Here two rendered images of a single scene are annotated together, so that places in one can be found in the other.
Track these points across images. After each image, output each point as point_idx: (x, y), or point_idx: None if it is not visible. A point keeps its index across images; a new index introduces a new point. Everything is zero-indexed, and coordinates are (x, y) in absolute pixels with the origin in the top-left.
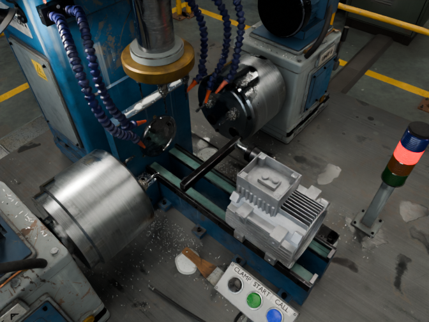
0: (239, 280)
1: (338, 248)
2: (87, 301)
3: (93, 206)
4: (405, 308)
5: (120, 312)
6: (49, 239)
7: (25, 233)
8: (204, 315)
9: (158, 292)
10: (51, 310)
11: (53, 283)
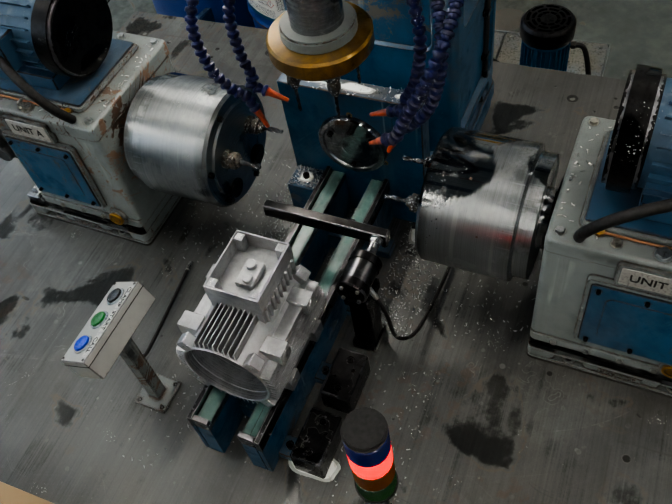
0: (115, 296)
1: (316, 485)
2: (120, 201)
3: (155, 123)
4: None
5: (155, 252)
6: (101, 110)
7: (104, 91)
8: (168, 335)
9: (183, 275)
10: (73, 165)
11: (81, 146)
